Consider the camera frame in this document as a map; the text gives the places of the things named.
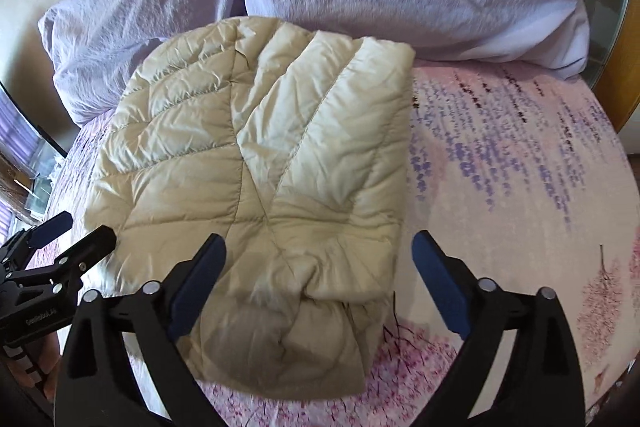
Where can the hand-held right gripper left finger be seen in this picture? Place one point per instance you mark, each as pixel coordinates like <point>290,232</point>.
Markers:
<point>200,279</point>

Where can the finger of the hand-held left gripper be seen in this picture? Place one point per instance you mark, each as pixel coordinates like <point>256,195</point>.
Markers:
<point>50,227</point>
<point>92,247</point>

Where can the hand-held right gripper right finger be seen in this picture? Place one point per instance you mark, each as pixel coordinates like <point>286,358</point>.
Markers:
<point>440,282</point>

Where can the cream puffer jacket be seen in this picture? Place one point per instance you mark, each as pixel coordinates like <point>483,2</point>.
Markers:
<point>250,157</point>

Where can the person's left hand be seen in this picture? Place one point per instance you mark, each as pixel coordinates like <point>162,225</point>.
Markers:
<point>52,357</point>

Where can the floral pink bed sheet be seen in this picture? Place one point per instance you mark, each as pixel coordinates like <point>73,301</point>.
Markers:
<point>500,182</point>

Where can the large lavender pillow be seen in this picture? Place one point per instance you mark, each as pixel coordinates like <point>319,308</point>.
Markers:
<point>140,7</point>

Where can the window with black frame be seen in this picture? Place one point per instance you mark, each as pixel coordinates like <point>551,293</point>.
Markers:
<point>20,132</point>

